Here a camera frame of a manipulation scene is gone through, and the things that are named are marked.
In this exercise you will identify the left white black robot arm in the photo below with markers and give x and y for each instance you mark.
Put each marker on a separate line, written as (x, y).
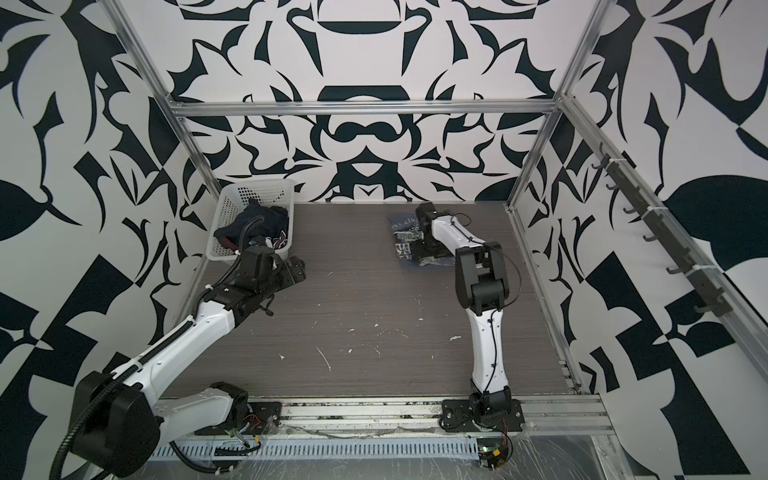
(118, 419)

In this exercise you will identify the maroon tank top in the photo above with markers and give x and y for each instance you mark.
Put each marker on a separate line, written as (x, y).
(231, 244)

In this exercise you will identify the green circuit board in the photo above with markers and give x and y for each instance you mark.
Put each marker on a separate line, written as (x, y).
(493, 453)

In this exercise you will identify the aluminium frame back crossbar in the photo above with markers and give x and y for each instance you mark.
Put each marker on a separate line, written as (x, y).
(209, 109)

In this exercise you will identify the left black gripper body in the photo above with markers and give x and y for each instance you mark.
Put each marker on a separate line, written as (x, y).
(281, 276)

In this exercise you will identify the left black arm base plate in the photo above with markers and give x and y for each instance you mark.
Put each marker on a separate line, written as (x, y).
(262, 417)

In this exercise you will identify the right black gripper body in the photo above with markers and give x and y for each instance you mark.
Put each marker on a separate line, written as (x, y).
(427, 249)

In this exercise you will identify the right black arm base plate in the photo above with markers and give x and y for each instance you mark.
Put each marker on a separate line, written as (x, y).
(458, 416)

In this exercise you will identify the white slotted cable duct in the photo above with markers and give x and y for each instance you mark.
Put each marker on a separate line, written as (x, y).
(460, 448)

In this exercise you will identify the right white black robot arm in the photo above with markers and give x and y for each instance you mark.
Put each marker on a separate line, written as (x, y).
(482, 288)

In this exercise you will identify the aluminium front rail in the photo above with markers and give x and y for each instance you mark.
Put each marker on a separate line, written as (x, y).
(418, 416)

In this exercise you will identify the grey wall hook rack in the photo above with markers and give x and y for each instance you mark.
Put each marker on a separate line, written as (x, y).
(666, 231)

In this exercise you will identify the blue-grey tank top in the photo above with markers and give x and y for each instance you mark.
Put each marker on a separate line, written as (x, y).
(406, 231)

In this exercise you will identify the dark navy tank top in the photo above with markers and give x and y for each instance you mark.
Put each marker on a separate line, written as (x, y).
(258, 225)

